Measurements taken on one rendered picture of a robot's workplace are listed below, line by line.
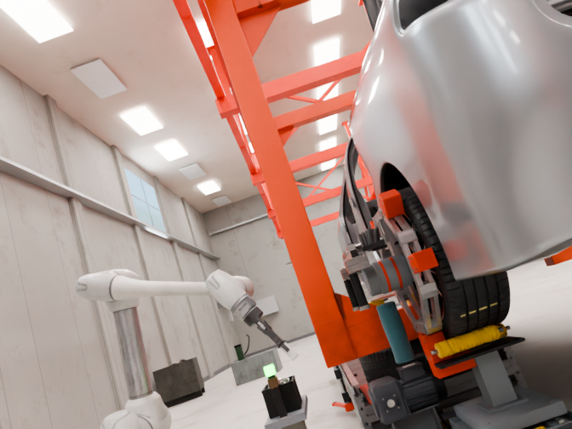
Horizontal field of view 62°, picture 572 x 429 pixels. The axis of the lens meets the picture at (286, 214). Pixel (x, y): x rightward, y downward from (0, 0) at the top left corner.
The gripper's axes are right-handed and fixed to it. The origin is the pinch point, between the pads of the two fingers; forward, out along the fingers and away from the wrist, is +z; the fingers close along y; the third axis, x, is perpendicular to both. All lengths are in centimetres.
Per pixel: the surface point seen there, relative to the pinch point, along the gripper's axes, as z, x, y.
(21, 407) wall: -212, -296, -428
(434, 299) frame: 27, 51, -1
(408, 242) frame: 6, 60, 4
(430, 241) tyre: 12, 64, 9
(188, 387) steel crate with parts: -125, -222, -790
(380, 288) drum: 10.3, 43.5, -19.4
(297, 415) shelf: 18.4, -16.7, -20.4
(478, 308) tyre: 41, 59, -1
